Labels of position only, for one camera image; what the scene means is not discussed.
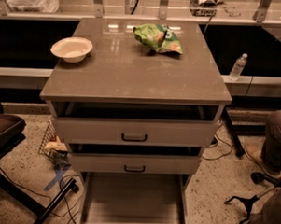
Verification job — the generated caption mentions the green chip bag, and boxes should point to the green chip bag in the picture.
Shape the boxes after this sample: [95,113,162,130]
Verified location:
[133,23,183,55]

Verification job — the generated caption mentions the grey drawer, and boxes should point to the grey drawer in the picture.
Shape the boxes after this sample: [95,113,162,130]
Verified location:
[77,173,187,224]
[50,101,223,147]
[68,144,203,175]

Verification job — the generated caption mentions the black chair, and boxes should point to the black chair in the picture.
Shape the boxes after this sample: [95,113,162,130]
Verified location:
[0,103,80,224]

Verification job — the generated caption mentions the box on back shelf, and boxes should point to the box on back shelf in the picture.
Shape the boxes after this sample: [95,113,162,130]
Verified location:
[189,0,218,17]

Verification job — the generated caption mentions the white paper bowl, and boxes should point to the white paper bowl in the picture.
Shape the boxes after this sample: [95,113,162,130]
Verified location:
[50,37,93,63]

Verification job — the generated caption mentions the black floor cable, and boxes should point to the black floor cable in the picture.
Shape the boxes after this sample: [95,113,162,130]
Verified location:
[201,120,235,162]
[0,144,85,224]

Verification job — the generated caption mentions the black floor cable left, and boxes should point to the black floor cable left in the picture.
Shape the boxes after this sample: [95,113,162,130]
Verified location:
[0,144,85,224]

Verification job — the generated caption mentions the clear plastic water bottle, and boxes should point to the clear plastic water bottle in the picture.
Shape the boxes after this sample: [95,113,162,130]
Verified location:
[229,53,247,81]

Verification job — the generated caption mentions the grey bottom drawer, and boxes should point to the grey bottom drawer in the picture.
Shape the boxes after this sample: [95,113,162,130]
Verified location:
[77,173,187,224]

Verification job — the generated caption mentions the grey top drawer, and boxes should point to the grey top drawer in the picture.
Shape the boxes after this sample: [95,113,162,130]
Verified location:
[50,101,223,147]

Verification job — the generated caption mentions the black floor cable right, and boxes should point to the black floor cable right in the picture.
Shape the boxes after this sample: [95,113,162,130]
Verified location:
[201,120,235,162]

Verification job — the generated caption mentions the wire basket with snacks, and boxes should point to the wire basket with snacks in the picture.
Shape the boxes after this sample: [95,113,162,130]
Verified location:
[38,121,70,166]

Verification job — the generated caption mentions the grey middle drawer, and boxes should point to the grey middle drawer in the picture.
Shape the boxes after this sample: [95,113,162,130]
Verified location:
[68,144,203,175]

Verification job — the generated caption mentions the white plastic bag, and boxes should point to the white plastic bag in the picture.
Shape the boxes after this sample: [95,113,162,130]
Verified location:
[7,0,60,13]

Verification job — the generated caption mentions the black metal leg right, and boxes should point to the black metal leg right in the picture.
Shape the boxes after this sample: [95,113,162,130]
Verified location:
[222,108,246,158]

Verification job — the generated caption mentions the grey drawer cabinet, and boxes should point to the grey drawer cabinet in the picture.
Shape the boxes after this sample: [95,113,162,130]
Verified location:
[35,13,237,184]

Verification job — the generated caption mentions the black grabber tool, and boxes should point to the black grabber tool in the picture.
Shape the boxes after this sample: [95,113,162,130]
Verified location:
[224,172,281,224]

